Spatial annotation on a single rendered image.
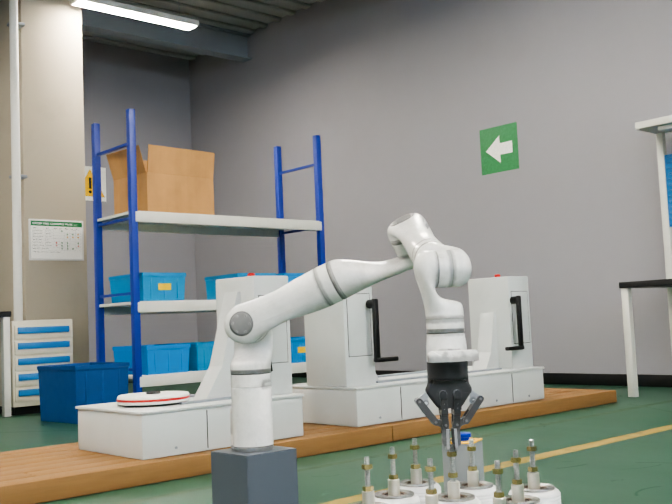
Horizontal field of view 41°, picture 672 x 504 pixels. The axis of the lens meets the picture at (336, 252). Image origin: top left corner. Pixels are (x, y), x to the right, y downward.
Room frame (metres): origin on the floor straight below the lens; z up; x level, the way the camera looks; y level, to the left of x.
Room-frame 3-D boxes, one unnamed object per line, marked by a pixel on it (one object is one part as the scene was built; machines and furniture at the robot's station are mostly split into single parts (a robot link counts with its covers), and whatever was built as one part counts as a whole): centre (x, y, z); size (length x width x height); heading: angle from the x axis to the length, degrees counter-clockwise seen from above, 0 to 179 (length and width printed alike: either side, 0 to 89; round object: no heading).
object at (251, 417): (2.04, 0.21, 0.39); 0.09 x 0.09 x 0.17; 42
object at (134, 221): (7.23, 0.98, 1.10); 1.89 x 0.64 x 2.20; 132
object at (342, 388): (4.95, -0.44, 0.45); 1.51 x 0.57 x 0.74; 132
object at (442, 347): (1.63, -0.20, 0.53); 0.11 x 0.09 x 0.06; 4
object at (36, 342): (6.88, 2.40, 0.35); 0.57 x 0.47 x 0.69; 42
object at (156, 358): (6.76, 1.43, 0.36); 0.50 x 0.38 x 0.21; 43
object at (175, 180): (6.91, 1.35, 1.70); 0.71 x 0.54 x 0.51; 135
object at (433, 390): (1.65, -0.20, 0.46); 0.08 x 0.08 x 0.09
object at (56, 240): (7.57, 2.38, 1.38); 0.49 x 0.01 x 0.35; 132
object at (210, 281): (7.36, 0.81, 0.90); 0.50 x 0.38 x 0.21; 40
